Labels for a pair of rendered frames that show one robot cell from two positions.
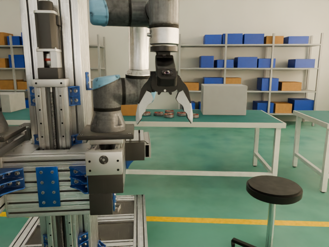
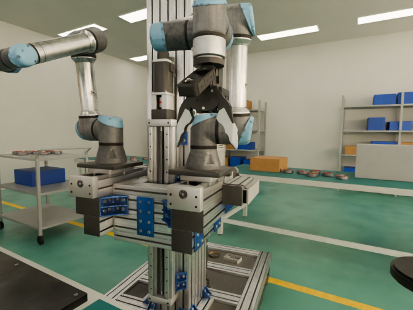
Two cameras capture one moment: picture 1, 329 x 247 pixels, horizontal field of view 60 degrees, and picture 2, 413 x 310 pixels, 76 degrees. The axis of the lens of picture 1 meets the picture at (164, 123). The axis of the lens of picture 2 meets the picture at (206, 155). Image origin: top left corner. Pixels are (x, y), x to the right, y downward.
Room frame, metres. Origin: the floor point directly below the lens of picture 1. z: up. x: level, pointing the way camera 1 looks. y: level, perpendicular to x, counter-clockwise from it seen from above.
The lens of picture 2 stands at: (0.20, -0.27, 1.19)
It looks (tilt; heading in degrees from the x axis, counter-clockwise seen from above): 5 degrees down; 26
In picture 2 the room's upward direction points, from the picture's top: 1 degrees clockwise
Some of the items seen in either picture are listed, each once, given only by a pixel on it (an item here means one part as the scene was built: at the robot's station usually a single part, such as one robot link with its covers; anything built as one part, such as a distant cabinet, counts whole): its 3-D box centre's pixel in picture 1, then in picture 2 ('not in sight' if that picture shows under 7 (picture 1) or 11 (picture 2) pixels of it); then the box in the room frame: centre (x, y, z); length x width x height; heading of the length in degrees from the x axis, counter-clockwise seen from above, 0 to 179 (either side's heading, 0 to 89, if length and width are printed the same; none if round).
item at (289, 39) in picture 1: (294, 40); not in sight; (6.51, -2.87, 1.86); 0.42 x 0.42 x 0.16; 87
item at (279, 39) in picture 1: (271, 40); not in sight; (6.55, -2.39, 1.87); 0.40 x 0.36 x 0.17; 176
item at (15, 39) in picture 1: (18, 41); not in sight; (6.88, 3.40, 1.88); 0.42 x 0.28 x 0.20; 177
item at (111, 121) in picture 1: (107, 117); (203, 156); (1.21, 0.24, 1.09); 0.15 x 0.15 x 0.10
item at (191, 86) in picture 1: (190, 86); (354, 149); (6.66, -0.61, 0.87); 0.40 x 0.36 x 0.17; 177
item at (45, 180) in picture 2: not in sight; (44, 187); (2.13, 2.85, 0.51); 1.01 x 0.60 x 1.01; 87
